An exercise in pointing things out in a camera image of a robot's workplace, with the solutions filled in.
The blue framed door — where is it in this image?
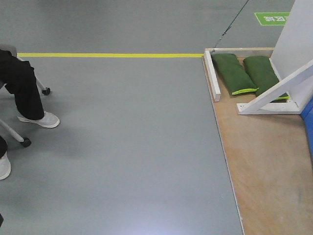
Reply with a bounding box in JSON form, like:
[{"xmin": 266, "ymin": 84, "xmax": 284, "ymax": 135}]
[{"xmin": 301, "ymin": 98, "xmax": 313, "ymax": 159}]

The green sandbag left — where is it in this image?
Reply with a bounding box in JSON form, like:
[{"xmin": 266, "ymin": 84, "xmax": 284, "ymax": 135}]
[{"xmin": 211, "ymin": 53, "xmax": 259, "ymax": 95}]

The green sandbag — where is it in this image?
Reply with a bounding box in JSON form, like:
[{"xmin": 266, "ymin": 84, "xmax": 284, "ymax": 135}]
[
  {"xmin": 243, "ymin": 56, "xmax": 279, "ymax": 96},
  {"xmin": 211, "ymin": 53, "xmax": 259, "ymax": 95}
]

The green sandbag right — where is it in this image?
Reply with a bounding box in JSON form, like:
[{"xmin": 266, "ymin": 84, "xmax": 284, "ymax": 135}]
[{"xmin": 243, "ymin": 56, "xmax": 279, "ymax": 96}]

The plywood base platform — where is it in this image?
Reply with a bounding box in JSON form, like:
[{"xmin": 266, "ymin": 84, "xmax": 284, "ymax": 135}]
[{"xmin": 201, "ymin": 47, "xmax": 313, "ymax": 235}]

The grey wheeled chair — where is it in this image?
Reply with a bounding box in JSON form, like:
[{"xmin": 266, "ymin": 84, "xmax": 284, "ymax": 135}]
[{"xmin": 0, "ymin": 44, "xmax": 51, "ymax": 148}]

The seated person in black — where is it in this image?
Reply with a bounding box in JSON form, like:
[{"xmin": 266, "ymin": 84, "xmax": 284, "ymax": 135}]
[{"xmin": 0, "ymin": 48, "xmax": 61, "ymax": 181}]

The green floor sign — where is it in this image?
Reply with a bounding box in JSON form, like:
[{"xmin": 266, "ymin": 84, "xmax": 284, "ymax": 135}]
[{"xmin": 254, "ymin": 12, "xmax": 290, "ymax": 26}]

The dark thin rope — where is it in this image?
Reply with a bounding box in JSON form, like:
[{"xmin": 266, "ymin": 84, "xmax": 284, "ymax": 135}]
[{"xmin": 213, "ymin": 0, "xmax": 250, "ymax": 51}]

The white wooden door support frame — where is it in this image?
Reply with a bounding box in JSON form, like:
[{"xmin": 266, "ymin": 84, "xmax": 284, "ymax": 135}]
[{"xmin": 203, "ymin": 0, "xmax": 313, "ymax": 115}]

